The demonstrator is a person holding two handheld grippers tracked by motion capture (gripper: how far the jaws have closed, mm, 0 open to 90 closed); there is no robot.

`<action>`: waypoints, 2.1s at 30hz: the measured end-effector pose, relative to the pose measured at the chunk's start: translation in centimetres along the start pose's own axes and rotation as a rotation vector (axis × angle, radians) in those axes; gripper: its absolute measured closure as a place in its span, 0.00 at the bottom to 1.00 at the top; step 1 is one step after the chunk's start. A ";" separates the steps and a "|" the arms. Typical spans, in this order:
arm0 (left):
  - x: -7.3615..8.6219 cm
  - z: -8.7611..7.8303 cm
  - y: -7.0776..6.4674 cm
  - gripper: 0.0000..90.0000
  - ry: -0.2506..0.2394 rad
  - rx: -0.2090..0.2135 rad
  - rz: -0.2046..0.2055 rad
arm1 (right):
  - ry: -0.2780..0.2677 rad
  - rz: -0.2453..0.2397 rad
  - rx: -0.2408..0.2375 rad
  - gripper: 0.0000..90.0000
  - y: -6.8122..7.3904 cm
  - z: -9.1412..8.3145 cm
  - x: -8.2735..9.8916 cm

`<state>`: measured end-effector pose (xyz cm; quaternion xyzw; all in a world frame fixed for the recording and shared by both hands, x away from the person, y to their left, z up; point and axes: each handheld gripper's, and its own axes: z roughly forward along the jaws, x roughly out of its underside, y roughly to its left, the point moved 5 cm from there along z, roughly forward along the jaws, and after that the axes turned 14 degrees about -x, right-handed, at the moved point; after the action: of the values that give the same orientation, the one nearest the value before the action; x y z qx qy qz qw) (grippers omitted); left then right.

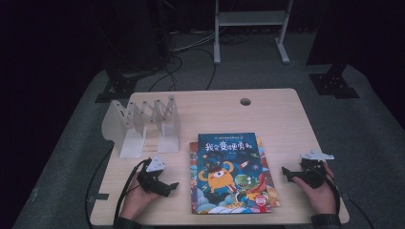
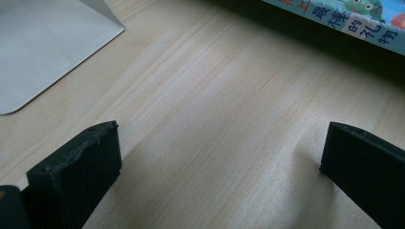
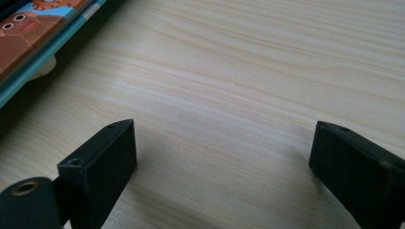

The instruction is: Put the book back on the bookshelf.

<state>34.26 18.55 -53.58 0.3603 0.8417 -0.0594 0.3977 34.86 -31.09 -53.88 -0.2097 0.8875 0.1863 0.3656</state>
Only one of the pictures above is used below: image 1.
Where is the white metal desk frame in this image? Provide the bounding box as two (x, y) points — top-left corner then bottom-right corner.
(213, 0), (294, 66)

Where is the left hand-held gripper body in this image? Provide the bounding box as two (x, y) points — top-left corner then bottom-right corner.
(137, 155), (173, 198)

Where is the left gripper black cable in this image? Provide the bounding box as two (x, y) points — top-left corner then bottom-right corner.
(113, 157), (152, 225)

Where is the grey tape strip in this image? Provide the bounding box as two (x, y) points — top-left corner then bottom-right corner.
(87, 193), (110, 203)

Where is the grey floor cable bundle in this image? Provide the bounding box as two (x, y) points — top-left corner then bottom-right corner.
(171, 30), (218, 53)

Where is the black curved floor cable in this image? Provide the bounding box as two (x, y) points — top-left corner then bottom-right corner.
(190, 47), (218, 91)

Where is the person's left hand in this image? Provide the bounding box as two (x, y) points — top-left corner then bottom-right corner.
(119, 173), (160, 221)

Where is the clear accordion book rack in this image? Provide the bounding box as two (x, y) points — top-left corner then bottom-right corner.
(100, 94), (181, 159)

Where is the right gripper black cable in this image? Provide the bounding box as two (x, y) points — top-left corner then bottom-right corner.
(318, 160), (342, 218)

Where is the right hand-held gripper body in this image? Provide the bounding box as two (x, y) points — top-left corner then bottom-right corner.
(297, 150), (335, 189)

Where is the black looped floor cable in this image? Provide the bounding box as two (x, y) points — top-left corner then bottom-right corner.
(147, 55), (184, 94)

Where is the dark blue monster picture book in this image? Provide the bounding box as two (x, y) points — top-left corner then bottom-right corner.
(190, 133), (272, 215)

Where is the black metal stand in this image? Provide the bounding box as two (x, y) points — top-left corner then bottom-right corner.
(95, 0), (166, 103)
(307, 0), (361, 99)

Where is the light blue animal picture book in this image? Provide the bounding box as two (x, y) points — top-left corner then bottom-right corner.
(189, 136), (281, 208)

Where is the person's right hand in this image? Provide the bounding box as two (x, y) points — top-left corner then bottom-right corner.
(292, 161), (337, 217)

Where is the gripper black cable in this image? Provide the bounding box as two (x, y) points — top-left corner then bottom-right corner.
(318, 160), (342, 218)
(113, 157), (152, 225)

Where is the black cable along table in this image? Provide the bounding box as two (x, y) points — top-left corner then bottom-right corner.
(341, 192), (376, 229)
(85, 144), (115, 229)

